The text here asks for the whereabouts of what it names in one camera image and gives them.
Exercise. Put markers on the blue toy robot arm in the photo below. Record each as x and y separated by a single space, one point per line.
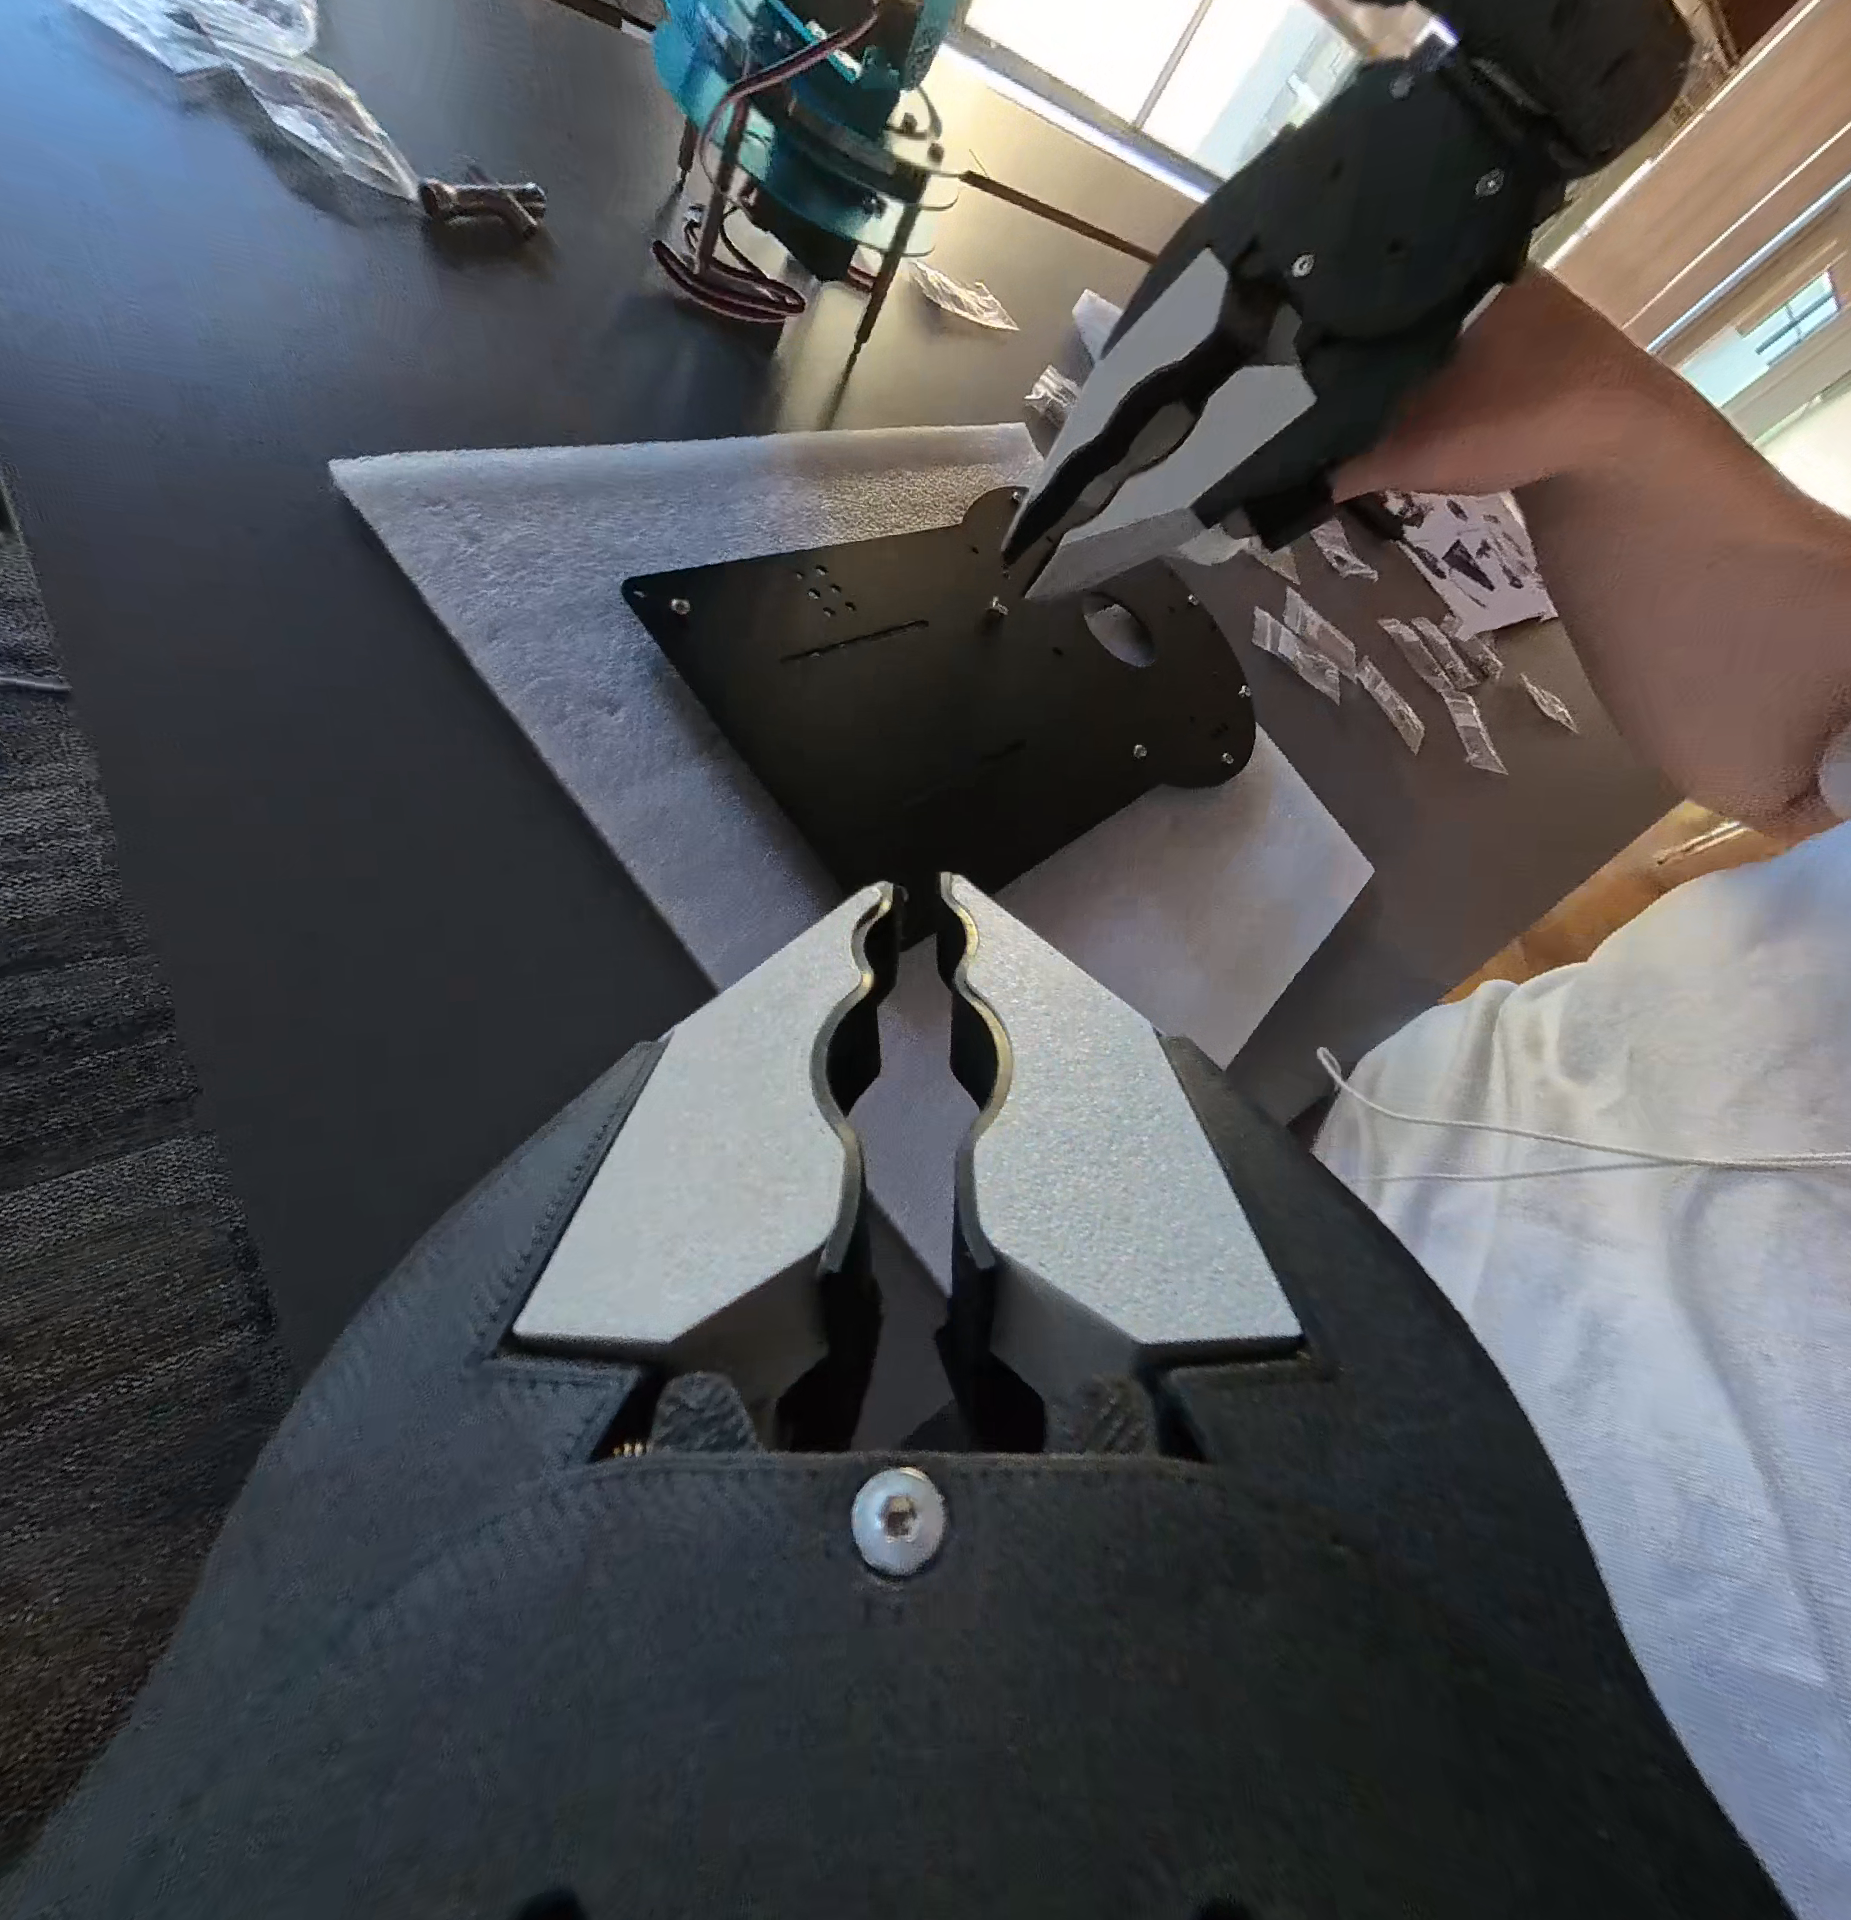
836 150

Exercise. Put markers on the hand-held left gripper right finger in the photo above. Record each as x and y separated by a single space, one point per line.
1134 1200

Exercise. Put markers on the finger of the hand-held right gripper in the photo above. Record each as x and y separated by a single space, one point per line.
1210 450
1150 354

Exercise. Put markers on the crumpled clear plastic wrap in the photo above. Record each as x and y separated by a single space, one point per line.
333 129
189 23

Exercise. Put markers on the scattered labelled zip bags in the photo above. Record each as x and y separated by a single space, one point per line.
1315 644

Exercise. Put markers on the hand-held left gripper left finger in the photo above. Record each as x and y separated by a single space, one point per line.
698 1200

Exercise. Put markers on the printed instruction manual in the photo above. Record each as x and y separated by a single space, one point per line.
1479 562

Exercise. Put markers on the white foam sheet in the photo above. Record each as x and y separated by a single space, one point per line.
490 569

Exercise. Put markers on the black metal base plate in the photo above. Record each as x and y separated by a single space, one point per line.
894 720

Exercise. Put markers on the large glass window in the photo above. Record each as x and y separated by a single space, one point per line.
1165 76

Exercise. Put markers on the person's right forearm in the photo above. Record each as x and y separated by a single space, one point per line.
1643 569

